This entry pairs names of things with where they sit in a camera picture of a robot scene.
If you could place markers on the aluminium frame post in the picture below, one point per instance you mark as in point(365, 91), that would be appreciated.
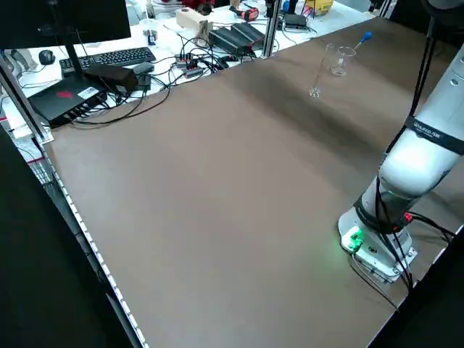
point(271, 32)
point(25, 105)

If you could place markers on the black keyboard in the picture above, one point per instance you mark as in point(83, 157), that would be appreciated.
point(116, 57)

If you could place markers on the clear glass graduated cylinder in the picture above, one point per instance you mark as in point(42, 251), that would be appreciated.
point(314, 92)

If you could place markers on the glass pipette with blue bulb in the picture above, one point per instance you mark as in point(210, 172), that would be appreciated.
point(367, 36)

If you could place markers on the yellow plastic object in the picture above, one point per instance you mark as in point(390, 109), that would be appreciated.
point(322, 7)

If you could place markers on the grey hub with red switches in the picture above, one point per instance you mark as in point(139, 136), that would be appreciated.
point(192, 69)

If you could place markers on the aluminium table edge rail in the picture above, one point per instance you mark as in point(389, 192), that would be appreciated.
point(93, 246)

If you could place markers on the red and black tool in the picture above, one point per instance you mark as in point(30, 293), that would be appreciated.
point(250, 14)

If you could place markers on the black finned box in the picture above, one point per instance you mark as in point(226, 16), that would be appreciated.
point(226, 38)
point(250, 32)

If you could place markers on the black box with red logo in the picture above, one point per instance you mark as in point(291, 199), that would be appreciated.
point(61, 99)

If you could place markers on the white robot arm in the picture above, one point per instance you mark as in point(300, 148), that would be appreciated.
point(417, 170)

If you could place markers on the black computer monitor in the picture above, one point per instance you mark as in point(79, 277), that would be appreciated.
point(54, 21)

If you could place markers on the small black flat device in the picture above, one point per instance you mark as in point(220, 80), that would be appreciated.
point(295, 20)

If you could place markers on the black power brick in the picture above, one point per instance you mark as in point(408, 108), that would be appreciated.
point(112, 76)

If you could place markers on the black computer mouse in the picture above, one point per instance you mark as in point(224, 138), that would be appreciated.
point(47, 57)

